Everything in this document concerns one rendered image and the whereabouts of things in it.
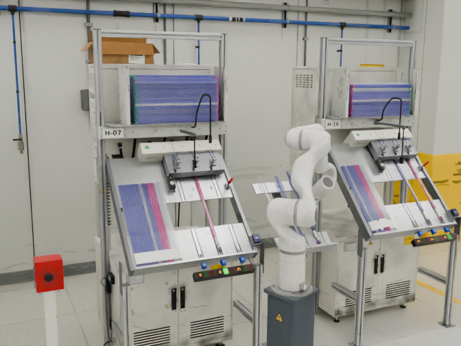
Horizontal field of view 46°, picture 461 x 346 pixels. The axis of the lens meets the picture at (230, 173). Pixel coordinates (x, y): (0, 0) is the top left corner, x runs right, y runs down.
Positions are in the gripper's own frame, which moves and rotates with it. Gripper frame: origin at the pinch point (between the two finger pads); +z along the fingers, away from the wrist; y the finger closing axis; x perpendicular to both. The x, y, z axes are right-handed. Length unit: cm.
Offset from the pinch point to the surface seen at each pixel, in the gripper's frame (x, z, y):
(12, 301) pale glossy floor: -18, 171, 155
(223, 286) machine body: 28, 45, 42
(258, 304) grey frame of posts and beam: 47, 22, 33
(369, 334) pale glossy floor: 73, 55, -54
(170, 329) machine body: 45, 58, 75
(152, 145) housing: -49, 6, 79
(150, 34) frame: -101, -28, 78
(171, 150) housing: -46, 6, 69
